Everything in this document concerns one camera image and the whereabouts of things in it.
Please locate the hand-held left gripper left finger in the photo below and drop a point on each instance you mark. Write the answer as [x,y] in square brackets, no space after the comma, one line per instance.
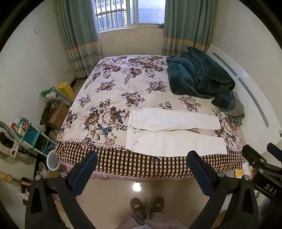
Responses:
[82,176]

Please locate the teal fleece blanket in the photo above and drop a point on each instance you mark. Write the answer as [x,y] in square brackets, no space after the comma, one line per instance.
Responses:
[193,74]

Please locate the white headboard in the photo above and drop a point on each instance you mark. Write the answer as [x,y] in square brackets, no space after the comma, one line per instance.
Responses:
[253,88]

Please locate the bed with floral sheet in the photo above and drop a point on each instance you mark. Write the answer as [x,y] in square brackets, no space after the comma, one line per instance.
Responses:
[123,88]

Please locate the person's right brown slipper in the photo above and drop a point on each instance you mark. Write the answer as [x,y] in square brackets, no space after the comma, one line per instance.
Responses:
[157,204]

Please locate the person's brown slipper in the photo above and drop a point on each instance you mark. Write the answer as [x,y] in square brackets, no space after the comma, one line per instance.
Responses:
[157,204]
[137,205]

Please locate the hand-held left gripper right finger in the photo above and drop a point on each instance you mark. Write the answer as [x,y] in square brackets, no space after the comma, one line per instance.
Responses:
[198,174]

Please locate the colourful toys pile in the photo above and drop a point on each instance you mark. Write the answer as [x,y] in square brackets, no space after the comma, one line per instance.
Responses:
[19,126]

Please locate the dark floral cloth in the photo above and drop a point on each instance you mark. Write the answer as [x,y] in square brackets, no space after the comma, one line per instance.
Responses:
[46,110]

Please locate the green striped curtain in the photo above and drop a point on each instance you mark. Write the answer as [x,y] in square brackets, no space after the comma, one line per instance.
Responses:
[187,26]
[77,33]

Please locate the small yellow box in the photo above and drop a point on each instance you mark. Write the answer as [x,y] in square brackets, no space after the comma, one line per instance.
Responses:
[239,172]

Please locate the grey-green cloth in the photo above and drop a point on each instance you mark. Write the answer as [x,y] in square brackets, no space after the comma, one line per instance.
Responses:
[236,110]

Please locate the dark blue folded clothes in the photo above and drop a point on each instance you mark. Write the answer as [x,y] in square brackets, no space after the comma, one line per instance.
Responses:
[222,102]

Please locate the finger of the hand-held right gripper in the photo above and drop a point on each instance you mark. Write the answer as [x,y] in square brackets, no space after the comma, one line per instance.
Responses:
[275,149]
[251,154]

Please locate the teal shelf unit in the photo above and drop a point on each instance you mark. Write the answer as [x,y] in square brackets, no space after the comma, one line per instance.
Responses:
[29,132]

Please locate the barred window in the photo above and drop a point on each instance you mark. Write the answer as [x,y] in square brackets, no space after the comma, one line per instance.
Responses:
[114,17]

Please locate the person's left brown slipper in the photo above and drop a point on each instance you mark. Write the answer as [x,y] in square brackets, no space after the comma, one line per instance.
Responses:
[137,205]

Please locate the white pants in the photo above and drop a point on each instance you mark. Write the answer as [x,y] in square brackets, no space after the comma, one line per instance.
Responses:
[176,143]

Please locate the green plastic bag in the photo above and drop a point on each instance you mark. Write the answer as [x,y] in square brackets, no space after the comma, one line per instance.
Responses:
[47,93]

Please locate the brown cardboard box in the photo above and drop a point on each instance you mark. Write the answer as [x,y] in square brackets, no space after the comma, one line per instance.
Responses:
[58,114]

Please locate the white standing fan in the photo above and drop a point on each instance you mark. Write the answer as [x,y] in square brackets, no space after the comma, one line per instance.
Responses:
[6,141]

